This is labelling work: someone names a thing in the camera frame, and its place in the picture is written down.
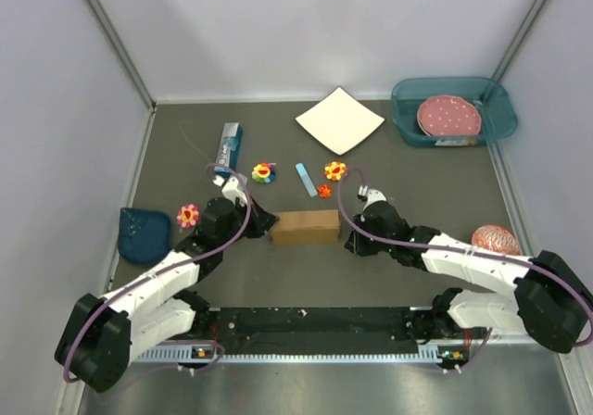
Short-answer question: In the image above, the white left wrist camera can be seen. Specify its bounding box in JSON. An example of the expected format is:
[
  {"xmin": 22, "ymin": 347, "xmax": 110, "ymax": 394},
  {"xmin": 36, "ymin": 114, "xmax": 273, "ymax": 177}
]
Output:
[{"xmin": 213, "ymin": 175, "xmax": 248, "ymax": 208}]

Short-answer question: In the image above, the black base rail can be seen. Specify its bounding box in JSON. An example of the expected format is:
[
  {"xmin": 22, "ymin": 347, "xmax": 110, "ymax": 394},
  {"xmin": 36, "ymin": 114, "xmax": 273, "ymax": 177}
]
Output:
[{"xmin": 156, "ymin": 307, "xmax": 487, "ymax": 355}]

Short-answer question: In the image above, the blue toothpaste box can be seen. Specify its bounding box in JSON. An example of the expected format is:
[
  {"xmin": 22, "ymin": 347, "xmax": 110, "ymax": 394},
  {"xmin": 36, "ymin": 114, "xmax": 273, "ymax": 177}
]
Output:
[{"xmin": 214, "ymin": 122, "xmax": 243, "ymax": 179}]

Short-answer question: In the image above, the dark blue dish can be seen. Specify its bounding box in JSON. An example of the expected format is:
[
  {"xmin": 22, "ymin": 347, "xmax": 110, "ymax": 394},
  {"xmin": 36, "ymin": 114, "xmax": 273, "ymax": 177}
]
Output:
[{"xmin": 117, "ymin": 207, "xmax": 172, "ymax": 265}]

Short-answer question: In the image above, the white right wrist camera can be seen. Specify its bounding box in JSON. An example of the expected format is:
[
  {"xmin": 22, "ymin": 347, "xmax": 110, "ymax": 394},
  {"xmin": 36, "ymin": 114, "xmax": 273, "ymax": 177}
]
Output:
[{"xmin": 357, "ymin": 184, "xmax": 387, "ymax": 210}]

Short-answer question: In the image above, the teal plastic bin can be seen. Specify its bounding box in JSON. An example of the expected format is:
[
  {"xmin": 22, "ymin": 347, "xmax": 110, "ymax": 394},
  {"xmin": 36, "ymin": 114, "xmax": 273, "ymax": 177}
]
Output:
[{"xmin": 391, "ymin": 77, "xmax": 518, "ymax": 148}]

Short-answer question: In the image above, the pink patterned bowl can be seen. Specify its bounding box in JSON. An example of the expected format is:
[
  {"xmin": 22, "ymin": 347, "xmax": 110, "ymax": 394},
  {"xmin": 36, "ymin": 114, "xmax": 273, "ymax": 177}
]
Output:
[{"xmin": 471, "ymin": 224, "xmax": 521, "ymax": 256}]

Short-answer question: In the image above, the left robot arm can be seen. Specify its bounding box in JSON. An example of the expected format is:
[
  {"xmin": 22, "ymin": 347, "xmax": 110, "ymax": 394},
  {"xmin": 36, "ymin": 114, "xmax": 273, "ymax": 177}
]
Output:
[{"xmin": 55, "ymin": 197, "xmax": 279, "ymax": 393}]

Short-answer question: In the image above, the light blue stick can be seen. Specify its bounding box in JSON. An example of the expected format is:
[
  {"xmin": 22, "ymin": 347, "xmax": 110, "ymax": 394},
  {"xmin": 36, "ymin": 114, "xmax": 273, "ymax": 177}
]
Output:
[{"xmin": 295, "ymin": 163, "xmax": 318, "ymax": 197}]

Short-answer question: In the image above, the white square plate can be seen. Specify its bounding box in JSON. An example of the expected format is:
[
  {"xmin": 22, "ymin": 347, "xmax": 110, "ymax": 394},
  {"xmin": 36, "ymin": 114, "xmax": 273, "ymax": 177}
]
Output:
[{"xmin": 296, "ymin": 87, "xmax": 385, "ymax": 156}]

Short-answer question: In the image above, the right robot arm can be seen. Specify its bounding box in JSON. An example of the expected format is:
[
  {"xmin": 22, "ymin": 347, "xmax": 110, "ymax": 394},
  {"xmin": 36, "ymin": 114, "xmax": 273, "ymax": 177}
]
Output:
[{"xmin": 346, "ymin": 200, "xmax": 592, "ymax": 354}]

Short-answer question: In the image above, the orange plush flower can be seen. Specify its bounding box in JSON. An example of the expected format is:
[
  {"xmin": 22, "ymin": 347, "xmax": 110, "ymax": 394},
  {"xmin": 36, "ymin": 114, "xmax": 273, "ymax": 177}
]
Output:
[{"xmin": 324, "ymin": 161, "xmax": 347, "ymax": 182}]

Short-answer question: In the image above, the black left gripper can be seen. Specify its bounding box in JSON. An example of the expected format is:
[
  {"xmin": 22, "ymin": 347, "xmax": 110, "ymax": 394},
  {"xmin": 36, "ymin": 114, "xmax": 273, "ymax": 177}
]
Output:
[{"xmin": 220, "ymin": 196, "xmax": 279, "ymax": 249}]

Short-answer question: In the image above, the brown cardboard box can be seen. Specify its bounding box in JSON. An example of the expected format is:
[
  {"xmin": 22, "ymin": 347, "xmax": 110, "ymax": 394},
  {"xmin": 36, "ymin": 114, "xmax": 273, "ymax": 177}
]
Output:
[{"xmin": 270, "ymin": 209, "xmax": 341, "ymax": 245}]

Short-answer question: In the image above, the pink dotted plate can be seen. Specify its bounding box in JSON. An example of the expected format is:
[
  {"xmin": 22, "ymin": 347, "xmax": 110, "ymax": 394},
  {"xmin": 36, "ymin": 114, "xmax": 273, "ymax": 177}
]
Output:
[{"xmin": 416, "ymin": 94, "xmax": 482, "ymax": 137}]

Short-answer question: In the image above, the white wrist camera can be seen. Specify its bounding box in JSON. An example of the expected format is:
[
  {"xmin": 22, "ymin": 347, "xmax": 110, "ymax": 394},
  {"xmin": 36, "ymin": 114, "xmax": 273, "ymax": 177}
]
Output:
[
  {"xmin": 357, "ymin": 184, "xmax": 387, "ymax": 210},
  {"xmin": 213, "ymin": 175, "xmax": 248, "ymax": 208}
]

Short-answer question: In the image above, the white cable duct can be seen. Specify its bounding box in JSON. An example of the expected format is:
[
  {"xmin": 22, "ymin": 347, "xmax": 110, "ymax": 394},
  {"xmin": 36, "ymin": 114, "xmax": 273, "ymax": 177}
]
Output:
[{"xmin": 135, "ymin": 345, "xmax": 466, "ymax": 365}]

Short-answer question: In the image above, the rainbow plush flower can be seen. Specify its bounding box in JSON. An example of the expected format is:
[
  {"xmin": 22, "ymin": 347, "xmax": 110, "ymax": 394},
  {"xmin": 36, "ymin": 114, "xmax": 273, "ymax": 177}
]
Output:
[{"xmin": 251, "ymin": 162, "xmax": 276, "ymax": 184}]

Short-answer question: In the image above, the orange red small toy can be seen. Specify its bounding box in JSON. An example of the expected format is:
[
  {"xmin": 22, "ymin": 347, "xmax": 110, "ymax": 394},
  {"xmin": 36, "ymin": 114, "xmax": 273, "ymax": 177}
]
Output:
[{"xmin": 317, "ymin": 184, "xmax": 333, "ymax": 198}]

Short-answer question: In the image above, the pink plush flower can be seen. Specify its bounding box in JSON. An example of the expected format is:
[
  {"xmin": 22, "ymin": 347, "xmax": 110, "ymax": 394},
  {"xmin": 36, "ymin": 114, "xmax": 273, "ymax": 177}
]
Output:
[{"xmin": 176, "ymin": 204, "xmax": 200, "ymax": 230}]

